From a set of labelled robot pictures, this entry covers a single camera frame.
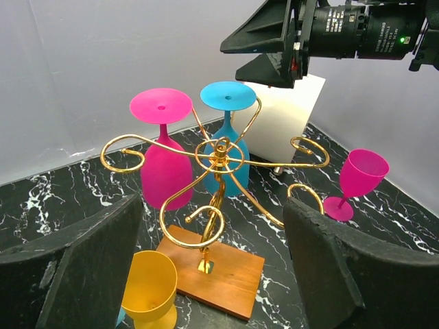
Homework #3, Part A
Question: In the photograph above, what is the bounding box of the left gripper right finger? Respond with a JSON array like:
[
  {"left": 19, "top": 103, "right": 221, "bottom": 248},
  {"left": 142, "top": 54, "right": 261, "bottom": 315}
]
[{"left": 283, "top": 197, "right": 438, "bottom": 328}]

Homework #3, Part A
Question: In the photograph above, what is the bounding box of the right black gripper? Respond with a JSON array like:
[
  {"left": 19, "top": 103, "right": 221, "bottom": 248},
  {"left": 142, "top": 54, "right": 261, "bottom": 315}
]
[{"left": 220, "top": 0, "right": 425, "bottom": 89}]

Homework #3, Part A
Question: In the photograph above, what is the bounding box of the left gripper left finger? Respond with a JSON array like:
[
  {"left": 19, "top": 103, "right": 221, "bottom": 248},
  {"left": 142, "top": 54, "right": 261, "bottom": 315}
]
[{"left": 1, "top": 194, "right": 143, "bottom": 328}]

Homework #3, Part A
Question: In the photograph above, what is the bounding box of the pink wine glass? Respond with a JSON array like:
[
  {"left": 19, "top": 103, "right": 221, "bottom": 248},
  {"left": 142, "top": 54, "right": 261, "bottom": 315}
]
[
  {"left": 129, "top": 87, "right": 195, "bottom": 211},
  {"left": 323, "top": 149, "right": 390, "bottom": 222}
]

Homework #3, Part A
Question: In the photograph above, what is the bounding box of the blue wine glass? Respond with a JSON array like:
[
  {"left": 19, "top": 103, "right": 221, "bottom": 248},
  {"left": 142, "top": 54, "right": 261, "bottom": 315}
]
[
  {"left": 115, "top": 308, "right": 126, "bottom": 327},
  {"left": 200, "top": 81, "right": 257, "bottom": 197}
]

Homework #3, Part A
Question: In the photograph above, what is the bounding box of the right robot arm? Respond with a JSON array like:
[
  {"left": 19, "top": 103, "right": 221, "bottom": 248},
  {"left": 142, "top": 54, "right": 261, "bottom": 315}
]
[{"left": 220, "top": 1, "right": 438, "bottom": 88}]

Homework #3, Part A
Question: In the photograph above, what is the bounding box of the yellow wine glass right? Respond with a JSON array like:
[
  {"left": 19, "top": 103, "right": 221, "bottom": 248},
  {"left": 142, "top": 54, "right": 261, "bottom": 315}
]
[{"left": 121, "top": 250, "right": 178, "bottom": 329}]

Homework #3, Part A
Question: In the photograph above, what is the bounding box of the white cylindrical container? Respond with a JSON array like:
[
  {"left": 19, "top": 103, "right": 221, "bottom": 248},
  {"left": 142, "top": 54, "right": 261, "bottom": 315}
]
[{"left": 244, "top": 75, "right": 326, "bottom": 163}]

